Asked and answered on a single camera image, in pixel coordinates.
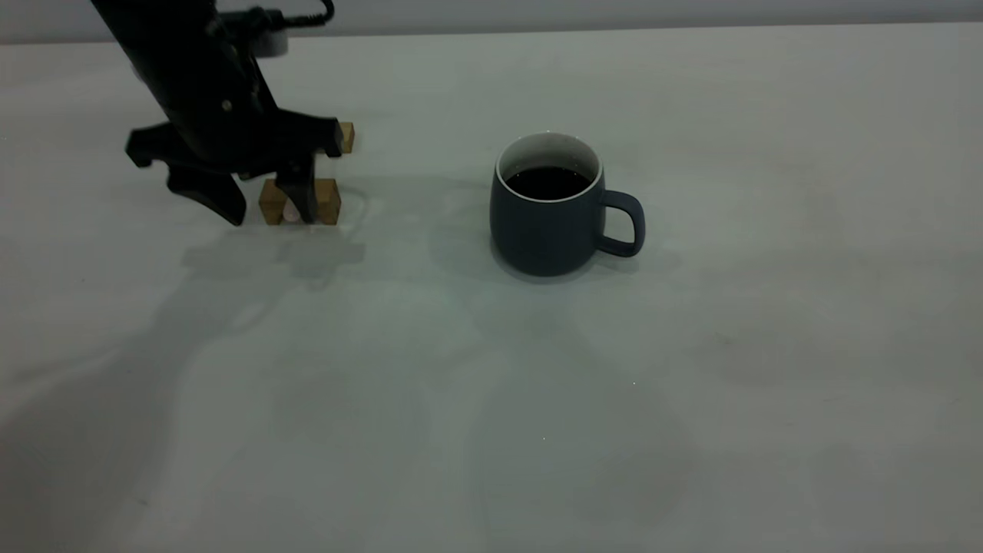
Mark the dark grey ceramic mug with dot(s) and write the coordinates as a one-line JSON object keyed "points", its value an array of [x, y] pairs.
{"points": [[545, 234]]}

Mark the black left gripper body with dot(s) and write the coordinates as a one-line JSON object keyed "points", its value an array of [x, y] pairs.
{"points": [[207, 100]]}

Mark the flat wooden block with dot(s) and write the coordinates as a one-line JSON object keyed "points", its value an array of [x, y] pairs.
{"points": [[347, 138]]}

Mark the dark coffee liquid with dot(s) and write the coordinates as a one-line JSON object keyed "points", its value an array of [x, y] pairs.
{"points": [[547, 183]]}

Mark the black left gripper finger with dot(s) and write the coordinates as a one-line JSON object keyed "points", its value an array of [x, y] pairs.
{"points": [[301, 192], [215, 196]]}

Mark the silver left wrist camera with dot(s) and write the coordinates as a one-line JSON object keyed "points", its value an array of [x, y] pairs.
{"points": [[273, 44]]}

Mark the notched wooden block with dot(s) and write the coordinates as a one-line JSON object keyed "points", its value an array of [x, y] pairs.
{"points": [[329, 201]]}

